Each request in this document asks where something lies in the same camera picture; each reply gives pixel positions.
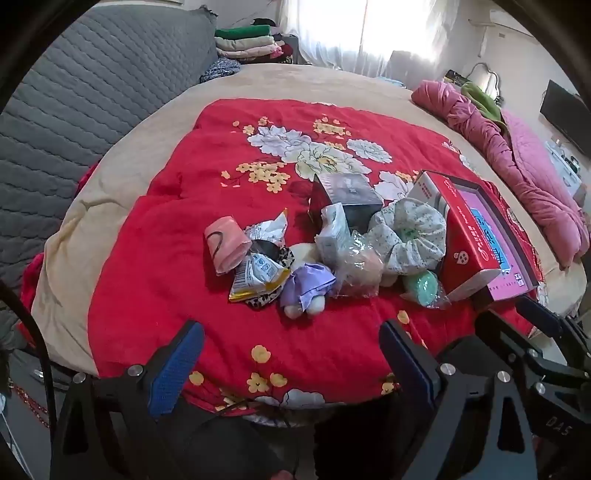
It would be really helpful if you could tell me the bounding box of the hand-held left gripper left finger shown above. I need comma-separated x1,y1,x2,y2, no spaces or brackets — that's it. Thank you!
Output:
50,320,206,480

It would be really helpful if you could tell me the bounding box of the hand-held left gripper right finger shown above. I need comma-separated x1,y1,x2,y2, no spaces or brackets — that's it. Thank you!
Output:
379,318,539,480

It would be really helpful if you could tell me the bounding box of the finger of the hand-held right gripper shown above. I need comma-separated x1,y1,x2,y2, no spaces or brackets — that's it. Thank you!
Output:
475,310,561,384
516,295,578,342

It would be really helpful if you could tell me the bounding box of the green ball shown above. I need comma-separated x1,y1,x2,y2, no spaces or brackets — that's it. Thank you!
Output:
399,269,451,310

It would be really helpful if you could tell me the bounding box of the clear plastic bag peach item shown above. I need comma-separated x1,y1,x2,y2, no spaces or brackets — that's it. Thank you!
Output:
335,231,386,298

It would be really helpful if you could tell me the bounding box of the white floral fabric cap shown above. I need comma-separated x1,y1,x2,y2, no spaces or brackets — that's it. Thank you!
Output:
362,198,448,276

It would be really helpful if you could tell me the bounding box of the yellow snack packet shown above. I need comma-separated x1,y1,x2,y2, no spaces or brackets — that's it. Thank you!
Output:
228,253,291,303

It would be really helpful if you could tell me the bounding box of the pink sock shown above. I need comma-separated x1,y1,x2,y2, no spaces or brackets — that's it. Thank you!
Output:
204,215,252,276

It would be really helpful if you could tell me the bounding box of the white green tissue pack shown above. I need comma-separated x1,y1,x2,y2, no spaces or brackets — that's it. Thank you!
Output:
315,202,352,268

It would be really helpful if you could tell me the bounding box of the leopard print scrunchie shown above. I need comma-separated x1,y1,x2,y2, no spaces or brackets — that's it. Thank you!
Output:
245,240,296,309

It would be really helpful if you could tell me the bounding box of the red and white box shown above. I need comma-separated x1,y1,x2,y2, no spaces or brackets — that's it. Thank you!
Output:
409,171,504,301

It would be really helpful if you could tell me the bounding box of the pink quilt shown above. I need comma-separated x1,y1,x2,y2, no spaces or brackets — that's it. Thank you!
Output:
411,79,591,271

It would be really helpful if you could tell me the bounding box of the red floral blanket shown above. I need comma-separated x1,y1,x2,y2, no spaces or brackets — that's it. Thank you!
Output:
88,98,550,418

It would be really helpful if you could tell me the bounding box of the dark blue box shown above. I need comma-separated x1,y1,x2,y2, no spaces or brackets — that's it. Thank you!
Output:
307,173,385,236

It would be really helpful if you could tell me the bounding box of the green cloth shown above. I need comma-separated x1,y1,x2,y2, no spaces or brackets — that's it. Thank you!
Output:
462,80,509,134

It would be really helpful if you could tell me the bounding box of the beige bed sheet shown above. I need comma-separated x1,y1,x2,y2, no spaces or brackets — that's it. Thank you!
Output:
31,62,587,384

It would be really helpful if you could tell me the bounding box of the grey chair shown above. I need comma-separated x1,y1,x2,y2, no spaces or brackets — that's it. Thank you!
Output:
387,50,423,81

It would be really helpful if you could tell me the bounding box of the white air conditioner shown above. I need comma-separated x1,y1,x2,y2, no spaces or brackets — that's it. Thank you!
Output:
489,9,532,36

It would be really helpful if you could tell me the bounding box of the grey quilted headboard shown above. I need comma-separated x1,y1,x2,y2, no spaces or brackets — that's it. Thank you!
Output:
0,6,218,352

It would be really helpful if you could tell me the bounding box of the blue white patterned cushion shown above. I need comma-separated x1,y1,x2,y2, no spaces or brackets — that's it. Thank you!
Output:
199,59,242,84

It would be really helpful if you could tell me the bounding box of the pink folded garment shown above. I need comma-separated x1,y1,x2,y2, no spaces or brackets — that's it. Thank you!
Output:
217,46,283,60

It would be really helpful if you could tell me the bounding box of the cream folded garment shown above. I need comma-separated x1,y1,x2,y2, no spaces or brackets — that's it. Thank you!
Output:
216,36,278,53

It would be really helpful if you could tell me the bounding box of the dark clothes pile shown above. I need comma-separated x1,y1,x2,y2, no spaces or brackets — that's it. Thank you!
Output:
272,32,301,65

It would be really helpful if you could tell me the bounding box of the white curtain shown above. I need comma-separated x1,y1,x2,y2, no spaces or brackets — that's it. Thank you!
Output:
281,0,467,79

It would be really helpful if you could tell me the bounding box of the green folded garment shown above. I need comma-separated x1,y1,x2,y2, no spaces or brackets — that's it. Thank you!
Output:
215,25,271,40

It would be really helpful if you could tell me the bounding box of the black cable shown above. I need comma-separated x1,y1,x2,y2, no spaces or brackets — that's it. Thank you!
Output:
0,279,60,418

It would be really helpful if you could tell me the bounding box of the black wall television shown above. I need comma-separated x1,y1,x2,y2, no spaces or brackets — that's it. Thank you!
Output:
539,79,591,158

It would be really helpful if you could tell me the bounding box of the chrome tube frame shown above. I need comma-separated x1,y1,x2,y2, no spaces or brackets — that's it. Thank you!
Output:
466,62,502,100

